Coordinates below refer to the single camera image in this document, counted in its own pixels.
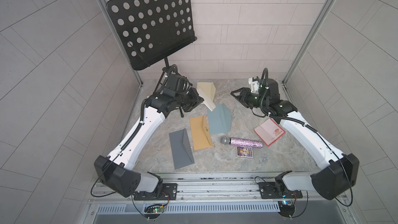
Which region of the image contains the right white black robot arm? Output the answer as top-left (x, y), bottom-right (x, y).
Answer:
top-left (231, 68), bottom-right (359, 200)

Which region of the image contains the black perforated music stand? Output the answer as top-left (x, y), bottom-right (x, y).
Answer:
top-left (106, 0), bottom-right (197, 71)

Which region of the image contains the small colourful card box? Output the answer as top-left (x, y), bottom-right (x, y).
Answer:
top-left (237, 146), bottom-right (253, 158)

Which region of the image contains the light blue envelope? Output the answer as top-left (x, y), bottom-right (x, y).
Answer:
top-left (207, 104), bottom-right (231, 135)

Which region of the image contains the left circuit board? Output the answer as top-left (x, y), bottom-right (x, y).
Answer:
top-left (144, 204), bottom-right (165, 220)

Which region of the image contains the tan kraft envelope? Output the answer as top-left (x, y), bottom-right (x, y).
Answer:
top-left (190, 116), bottom-right (212, 150)

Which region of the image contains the circuit board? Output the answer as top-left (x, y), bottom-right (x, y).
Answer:
top-left (278, 199), bottom-right (295, 218)
top-left (144, 204), bottom-right (165, 220)

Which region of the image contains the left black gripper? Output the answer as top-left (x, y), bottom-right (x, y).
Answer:
top-left (172, 87), bottom-right (205, 112)

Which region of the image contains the aluminium mounting rail frame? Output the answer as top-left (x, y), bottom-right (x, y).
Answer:
top-left (88, 170), bottom-right (347, 206)

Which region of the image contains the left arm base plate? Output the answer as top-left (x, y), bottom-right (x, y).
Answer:
top-left (133, 183), bottom-right (178, 201)

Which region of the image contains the pink white letter paper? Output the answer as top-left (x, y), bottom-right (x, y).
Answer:
top-left (254, 119), bottom-right (286, 146)

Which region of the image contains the purple glitter microphone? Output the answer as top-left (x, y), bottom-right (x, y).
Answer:
top-left (220, 136), bottom-right (263, 148)

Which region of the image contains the cream yellow envelope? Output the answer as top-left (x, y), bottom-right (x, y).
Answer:
top-left (197, 82), bottom-right (216, 112)

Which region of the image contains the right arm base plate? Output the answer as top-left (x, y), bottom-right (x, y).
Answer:
top-left (257, 181), bottom-right (303, 200)

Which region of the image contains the dark grey envelope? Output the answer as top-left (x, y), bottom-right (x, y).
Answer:
top-left (169, 129), bottom-right (195, 170)

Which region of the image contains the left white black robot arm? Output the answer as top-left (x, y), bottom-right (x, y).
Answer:
top-left (94, 64), bottom-right (204, 199)

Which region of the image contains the right circuit board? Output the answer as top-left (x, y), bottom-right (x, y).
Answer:
top-left (278, 199), bottom-right (295, 218)

